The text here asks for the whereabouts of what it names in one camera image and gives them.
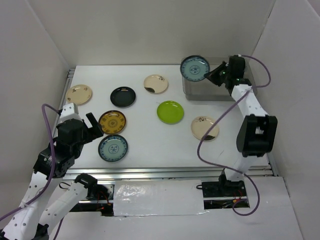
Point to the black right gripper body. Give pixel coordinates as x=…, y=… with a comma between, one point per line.
x=226, y=74

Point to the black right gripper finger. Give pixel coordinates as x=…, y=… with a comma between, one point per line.
x=221, y=69
x=214, y=77

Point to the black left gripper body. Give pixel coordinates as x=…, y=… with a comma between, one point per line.
x=89, y=135

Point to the blue floral plate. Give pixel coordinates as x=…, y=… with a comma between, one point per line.
x=194, y=68
x=113, y=148

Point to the cream plate with green patch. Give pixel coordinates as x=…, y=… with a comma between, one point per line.
x=200, y=125

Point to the lime green plate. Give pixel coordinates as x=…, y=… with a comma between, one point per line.
x=170, y=112

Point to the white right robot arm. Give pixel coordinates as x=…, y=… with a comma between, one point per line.
x=258, y=130

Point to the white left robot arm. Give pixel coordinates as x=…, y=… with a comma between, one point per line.
x=34, y=219

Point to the clear plastic bin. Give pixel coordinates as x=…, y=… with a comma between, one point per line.
x=206, y=91

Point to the yellow patterned plate brown rim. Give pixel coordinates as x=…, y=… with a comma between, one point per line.
x=112, y=122

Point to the cream plate with brown motifs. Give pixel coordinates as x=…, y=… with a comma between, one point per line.
x=79, y=94

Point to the black glossy plate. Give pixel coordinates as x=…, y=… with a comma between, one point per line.
x=123, y=97

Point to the cream plate with black patch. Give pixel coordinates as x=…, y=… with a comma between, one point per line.
x=155, y=84

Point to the white foil-covered panel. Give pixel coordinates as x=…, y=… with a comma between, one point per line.
x=157, y=198

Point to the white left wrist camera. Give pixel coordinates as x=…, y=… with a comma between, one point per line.
x=68, y=112

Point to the aluminium front rail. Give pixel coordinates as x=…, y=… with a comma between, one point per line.
x=134, y=174

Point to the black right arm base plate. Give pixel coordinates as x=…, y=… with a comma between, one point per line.
x=213, y=189

